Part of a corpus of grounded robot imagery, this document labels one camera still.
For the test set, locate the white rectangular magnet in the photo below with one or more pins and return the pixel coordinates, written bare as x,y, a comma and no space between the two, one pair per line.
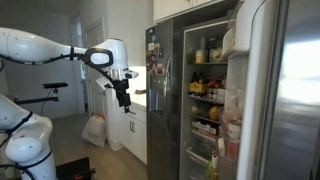
151,46

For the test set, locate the red lidded jar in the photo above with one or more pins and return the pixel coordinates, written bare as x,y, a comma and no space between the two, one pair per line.
233,150

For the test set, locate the cardboard food package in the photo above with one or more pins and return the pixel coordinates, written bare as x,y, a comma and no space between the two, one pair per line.
204,128

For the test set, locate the red card magnet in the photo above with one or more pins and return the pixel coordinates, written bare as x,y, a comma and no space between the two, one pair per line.
159,69

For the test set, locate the white tub container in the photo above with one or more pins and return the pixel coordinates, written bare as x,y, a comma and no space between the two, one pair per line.
234,130

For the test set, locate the white food containers stack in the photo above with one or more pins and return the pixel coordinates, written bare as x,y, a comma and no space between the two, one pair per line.
216,94

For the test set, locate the cream round food item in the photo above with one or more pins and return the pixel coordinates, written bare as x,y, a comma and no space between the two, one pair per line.
217,54

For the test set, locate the white yellow cup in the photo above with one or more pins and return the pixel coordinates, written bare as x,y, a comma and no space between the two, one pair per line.
199,56

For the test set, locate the yellow green bottle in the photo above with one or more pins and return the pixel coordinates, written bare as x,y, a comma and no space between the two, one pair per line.
211,169

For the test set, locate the open fridge door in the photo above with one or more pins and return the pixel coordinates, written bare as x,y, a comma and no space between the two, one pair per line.
296,133

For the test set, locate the white interior room door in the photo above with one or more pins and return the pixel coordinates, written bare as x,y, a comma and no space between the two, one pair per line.
95,33

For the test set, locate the stainless steel freezer door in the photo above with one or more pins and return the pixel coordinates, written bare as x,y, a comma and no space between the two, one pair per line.
160,140

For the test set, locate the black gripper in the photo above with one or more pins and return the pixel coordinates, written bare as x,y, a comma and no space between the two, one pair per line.
122,90

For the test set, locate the water ice dispenser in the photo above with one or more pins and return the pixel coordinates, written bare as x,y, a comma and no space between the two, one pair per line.
156,93

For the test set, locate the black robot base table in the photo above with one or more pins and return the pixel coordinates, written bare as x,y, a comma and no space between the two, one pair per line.
71,166

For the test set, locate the round dark magnet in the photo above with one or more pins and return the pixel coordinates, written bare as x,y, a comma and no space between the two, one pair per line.
151,68

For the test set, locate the white kitchen base cabinet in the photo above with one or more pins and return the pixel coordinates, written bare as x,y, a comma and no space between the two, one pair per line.
135,133

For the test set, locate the white trash bag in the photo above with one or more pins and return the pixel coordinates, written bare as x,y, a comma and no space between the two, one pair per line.
94,130

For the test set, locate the clear crisper drawer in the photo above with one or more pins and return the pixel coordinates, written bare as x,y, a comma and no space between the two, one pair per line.
200,151

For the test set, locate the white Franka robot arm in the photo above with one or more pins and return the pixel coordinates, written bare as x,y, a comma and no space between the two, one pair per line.
33,46

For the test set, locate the stainless steel fridge body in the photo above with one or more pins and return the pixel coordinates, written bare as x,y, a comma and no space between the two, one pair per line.
184,116

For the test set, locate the dark glass jar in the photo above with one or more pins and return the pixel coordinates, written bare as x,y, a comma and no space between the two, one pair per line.
211,45

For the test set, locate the small brown counter object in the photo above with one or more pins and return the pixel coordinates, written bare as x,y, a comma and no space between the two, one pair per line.
140,91

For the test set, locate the white wall cabinet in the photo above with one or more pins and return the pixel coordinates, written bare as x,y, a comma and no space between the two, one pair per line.
173,7

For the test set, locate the pink meat plastic pack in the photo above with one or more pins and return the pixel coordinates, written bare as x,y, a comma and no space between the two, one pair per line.
233,106

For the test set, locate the yellow box in fridge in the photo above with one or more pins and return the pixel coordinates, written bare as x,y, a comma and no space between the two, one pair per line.
197,88

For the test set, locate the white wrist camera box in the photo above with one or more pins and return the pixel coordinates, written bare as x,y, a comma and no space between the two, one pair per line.
103,82

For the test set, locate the yellow round fruit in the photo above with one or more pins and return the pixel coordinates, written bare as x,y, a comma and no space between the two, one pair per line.
214,113

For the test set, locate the teal round magnet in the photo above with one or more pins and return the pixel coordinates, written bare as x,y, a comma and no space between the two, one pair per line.
153,38

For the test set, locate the translucent door shelf cover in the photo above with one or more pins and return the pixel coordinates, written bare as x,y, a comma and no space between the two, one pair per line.
228,43

